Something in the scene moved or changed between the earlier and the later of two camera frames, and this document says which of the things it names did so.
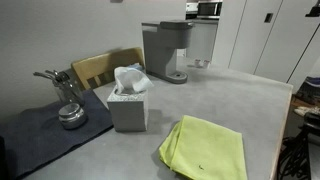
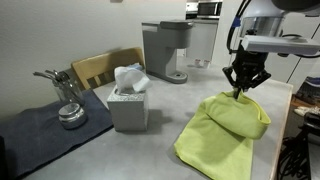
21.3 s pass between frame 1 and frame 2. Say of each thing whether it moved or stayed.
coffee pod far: stayed
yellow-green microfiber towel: moved
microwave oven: stayed
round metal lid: stayed
